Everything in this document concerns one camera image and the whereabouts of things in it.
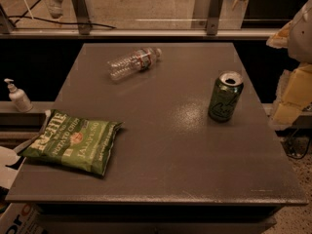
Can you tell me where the green soda can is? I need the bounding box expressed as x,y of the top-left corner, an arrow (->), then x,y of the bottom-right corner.
209,71 -> 244,122

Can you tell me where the metal bracket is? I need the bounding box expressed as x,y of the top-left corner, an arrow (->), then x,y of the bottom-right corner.
71,0 -> 92,35
206,0 -> 223,35

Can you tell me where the black cable on floor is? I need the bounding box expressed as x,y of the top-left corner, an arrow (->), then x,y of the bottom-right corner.
283,129 -> 312,160

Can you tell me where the white pump dispenser bottle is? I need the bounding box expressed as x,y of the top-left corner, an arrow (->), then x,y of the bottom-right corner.
4,78 -> 33,112

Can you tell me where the metal window rail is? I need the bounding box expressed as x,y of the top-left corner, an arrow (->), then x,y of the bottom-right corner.
0,28 -> 277,40

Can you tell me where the metal bracket left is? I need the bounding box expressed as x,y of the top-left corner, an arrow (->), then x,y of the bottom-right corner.
71,0 -> 92,35

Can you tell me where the green jalapeno chips bag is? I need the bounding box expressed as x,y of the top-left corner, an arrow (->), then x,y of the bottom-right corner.
18,109 -> 122,176

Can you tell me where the metal bracket right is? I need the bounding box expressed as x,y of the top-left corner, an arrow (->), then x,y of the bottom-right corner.
206,0 -> 223,35

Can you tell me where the clear plastic water bottle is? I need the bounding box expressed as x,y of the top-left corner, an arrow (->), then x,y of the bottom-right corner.
108,47 -> 162,81

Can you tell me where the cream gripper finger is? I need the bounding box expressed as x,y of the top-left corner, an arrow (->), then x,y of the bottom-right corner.
269,63 -> 312,131
266,21 -> 292,49

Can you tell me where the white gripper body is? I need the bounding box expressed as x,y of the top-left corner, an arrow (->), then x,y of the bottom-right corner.
288,0 -> 312,63

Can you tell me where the white cardboard box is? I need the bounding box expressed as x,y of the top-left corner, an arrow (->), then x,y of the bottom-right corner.
0,145 -> 45,234

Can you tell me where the black cable behind glass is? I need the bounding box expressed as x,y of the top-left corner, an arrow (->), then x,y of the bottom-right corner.
8,0 -> 117,30

